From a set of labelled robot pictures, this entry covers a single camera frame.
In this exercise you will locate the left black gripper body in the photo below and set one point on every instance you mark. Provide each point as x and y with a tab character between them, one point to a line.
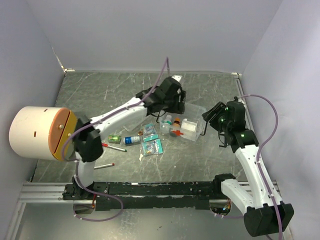
174	105

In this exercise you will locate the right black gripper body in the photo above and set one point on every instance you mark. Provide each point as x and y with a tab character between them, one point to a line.
216	118

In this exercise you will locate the white green dropper bottle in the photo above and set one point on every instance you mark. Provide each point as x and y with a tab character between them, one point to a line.
167	120

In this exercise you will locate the orange cap small bottle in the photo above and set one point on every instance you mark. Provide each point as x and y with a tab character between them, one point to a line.
177	122

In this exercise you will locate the white blue gauze packet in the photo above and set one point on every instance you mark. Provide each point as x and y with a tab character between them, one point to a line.
188	125

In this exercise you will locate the clear plastic storage box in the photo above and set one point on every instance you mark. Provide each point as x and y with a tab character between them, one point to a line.
192	113

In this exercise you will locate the teal blister pack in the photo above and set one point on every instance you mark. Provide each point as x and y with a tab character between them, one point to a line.
149	133
153	147

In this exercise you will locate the white blue medicine bottle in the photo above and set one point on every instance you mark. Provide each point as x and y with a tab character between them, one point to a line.
131	140

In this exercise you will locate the green battery pack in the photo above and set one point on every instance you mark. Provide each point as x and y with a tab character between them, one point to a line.
114	139

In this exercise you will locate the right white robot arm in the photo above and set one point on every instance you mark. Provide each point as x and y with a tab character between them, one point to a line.
263	209

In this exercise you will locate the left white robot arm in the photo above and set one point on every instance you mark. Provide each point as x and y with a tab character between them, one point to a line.
87	138

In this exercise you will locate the red cross grey disc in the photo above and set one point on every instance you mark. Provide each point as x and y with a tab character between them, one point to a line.
176	133

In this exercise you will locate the red cap marker pen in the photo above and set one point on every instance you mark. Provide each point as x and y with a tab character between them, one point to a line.
114	147

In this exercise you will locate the green cap marker pen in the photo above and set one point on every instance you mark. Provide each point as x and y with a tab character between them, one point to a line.
104	166

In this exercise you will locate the white cylinder drum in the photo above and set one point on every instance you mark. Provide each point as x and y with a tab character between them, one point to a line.
40	132

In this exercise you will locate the black box handle clip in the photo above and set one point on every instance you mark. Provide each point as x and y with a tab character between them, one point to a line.
222	139

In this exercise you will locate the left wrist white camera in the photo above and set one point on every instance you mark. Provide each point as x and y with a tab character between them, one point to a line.
177	78

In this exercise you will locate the wrist white camera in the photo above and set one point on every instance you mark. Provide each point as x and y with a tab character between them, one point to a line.
237	99
177	78

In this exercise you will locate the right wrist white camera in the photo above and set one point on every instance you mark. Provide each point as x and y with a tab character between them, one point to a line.
237	99

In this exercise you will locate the black mounting base rail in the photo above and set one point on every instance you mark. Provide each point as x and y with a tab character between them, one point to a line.
201	195

